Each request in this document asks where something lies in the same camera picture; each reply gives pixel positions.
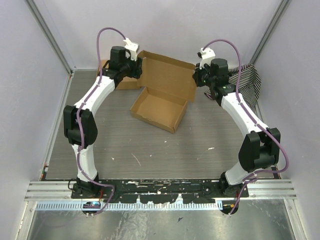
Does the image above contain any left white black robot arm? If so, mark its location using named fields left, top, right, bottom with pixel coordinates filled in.
left=63, top=43, right=143, bottom=199

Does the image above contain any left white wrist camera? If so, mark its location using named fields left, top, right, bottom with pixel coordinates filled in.
left=123, top=37, right=140, bottom=62

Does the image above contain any right aluminium corner post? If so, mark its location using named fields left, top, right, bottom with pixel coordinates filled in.
left=249, top=0, right=292, bottom=65

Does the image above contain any brown cardboard box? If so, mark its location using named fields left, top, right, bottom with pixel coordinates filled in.
left=100, top=60, right=141, bottom=90
left=130, top=50, right=197, bottom=133

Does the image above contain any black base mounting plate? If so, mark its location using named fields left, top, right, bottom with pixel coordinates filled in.
left=67, top=179, right=243, bottom=204

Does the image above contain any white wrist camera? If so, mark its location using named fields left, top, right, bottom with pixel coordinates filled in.
left=198, top=47, right=216, bottom=69
left=123, top=37, right=140, bottom=62

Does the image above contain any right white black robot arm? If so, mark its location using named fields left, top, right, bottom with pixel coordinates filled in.
left=192, top=58, right=281, bottom=198

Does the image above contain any aluminium corner post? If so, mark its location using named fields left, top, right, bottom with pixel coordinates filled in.
left=249, top=0, right=292, bottom=65
left=24, top=0, right=74, bottom=75

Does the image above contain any folded brown cardboard box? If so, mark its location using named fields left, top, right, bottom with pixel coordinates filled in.
left=100, top=60, right=141, bottom=90

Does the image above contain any aluminium front rail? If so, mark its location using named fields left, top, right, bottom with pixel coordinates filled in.
left=25, top=179, right=297, bottom=201

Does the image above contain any left aluminium corner post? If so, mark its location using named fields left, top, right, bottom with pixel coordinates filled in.
left=24, top=0, right=74, bottom=75

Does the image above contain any striped black white cloth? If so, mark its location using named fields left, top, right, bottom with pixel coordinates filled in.
left=204, top=64, right=262, bottom=110

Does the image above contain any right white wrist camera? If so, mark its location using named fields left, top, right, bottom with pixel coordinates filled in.
left=198, top=47, right=216, bottom=69

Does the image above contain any white slotted cable duct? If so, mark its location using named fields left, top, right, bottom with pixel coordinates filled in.
left=35, top=201, right=223, bottom=212

